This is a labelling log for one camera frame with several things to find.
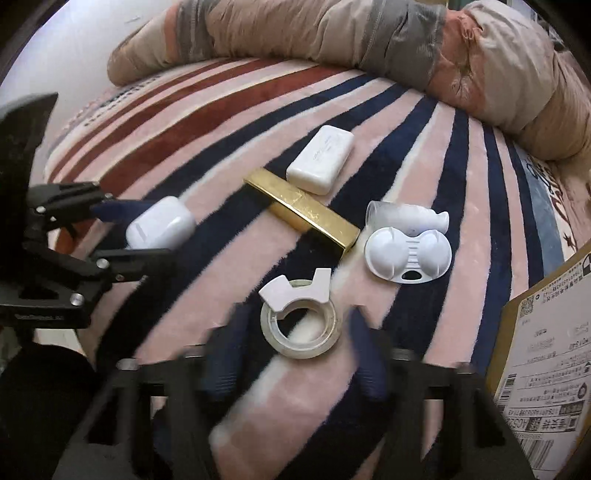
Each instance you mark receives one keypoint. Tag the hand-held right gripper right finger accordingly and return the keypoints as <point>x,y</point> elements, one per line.
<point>368,360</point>

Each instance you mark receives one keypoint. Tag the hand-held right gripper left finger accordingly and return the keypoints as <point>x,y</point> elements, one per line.
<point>225,357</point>

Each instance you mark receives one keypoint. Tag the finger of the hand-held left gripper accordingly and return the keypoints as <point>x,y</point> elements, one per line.
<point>134,263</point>
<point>117,210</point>

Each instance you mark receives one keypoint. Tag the white earbuds case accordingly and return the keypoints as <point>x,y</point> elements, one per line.
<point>161,224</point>

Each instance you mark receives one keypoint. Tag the clear tape roll white dispenser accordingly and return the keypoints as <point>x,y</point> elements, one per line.
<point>300,318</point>

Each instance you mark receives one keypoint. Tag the white plastic holder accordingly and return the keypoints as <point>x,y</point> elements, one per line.
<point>406,251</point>

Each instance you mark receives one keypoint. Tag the gold bar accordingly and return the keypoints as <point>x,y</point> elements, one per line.
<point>302,212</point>

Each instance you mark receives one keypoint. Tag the cardboard box with labels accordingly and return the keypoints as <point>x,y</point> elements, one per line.
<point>549,364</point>

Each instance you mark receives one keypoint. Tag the white power bank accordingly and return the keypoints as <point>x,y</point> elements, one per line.
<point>321,159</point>

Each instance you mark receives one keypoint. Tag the striped pink blanket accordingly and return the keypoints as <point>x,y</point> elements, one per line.
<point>392,138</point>

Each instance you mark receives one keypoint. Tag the blue printed cloth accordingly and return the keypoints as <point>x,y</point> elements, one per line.
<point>547,198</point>

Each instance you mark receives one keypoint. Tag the beige grey quilt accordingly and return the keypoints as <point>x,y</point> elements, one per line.
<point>369,37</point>

